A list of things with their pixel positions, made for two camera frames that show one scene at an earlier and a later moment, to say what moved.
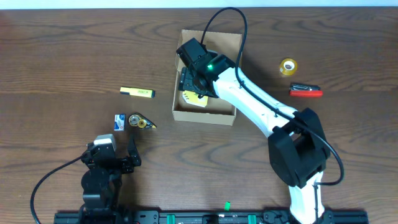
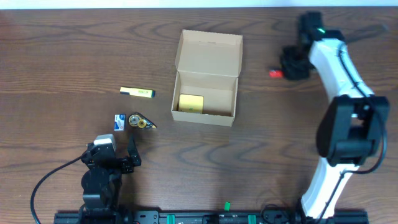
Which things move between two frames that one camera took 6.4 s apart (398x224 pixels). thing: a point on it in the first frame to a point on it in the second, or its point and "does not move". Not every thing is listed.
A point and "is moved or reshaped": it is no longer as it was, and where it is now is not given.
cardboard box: (216, 111) does not move
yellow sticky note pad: (192, 98) is moved or reshaped
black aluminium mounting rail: (211, 217) does not move
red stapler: (305, 90) to (275, 73)
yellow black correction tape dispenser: (138, 120) does not move
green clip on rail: (227, 206) does not move
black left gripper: (121, 162) does not move
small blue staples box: (119, 122) does not move
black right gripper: (187, 80) to (292, 66)
